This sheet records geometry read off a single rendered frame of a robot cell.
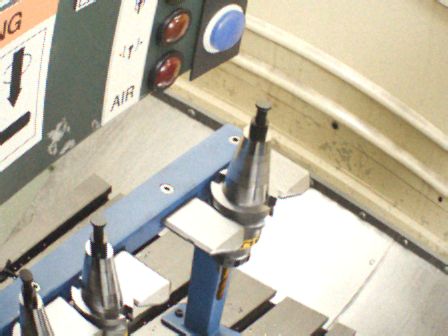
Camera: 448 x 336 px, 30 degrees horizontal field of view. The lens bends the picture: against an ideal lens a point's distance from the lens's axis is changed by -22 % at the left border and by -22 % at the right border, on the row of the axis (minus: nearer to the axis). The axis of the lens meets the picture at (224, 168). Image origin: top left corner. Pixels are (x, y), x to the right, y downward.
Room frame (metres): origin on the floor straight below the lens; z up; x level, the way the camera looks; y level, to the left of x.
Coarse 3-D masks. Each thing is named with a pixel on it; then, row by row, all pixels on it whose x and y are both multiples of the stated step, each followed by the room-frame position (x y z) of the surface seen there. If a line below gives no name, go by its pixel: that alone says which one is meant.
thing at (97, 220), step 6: (96, 216) 0.56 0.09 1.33; (102, 216) 0.56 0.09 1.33; (90, 222) 0.55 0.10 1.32; (96, 222) 0.55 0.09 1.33; (102, 222) 0.55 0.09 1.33; (96, 228) 0.55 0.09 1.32; (102, 228) 0.55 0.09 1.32; (90, 234) 0.56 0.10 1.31; (96, 234) 0.55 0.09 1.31; (102, 234) 0.55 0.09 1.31; (90, 240) 0.55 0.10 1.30; (96, 240) 0.55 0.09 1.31; (102, 240) 0.55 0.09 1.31; (90, 246) 0.55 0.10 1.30; (96, 246) 0.55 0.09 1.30; (102, 246) 0.55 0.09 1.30; (96, 252) 0.55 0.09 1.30; (102, 252) 0.55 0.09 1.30
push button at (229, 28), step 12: (228, 12) 0.48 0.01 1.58; (240, 12) 0.49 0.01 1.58; (216, 24) 0.47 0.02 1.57; (228, 24) 0.47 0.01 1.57; (240, 24) 0.49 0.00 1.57; (216, 36) 0.47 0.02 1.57; (228, 36) 0.48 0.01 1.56; (240, 36) 0.49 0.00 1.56; (216, 48) 0.47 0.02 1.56; (228, 48) 0.48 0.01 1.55
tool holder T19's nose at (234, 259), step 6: (234, 252) 0.73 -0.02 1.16; (240, 252) 0.73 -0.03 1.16; (246, 252) 0.73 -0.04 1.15; (216, 258) 0.73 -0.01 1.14; (222, 258) 0.73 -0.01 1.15; (228, 258) 0.73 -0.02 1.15; (234, 258) 0.73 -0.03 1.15; (240, 258) 0.73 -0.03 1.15; (246, 258) 0.73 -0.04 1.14; (222, 264) 0.72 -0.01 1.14; (228, 264) 0.73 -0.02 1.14; (234, 264) 0.73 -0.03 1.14; (240, 264) 0.73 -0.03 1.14
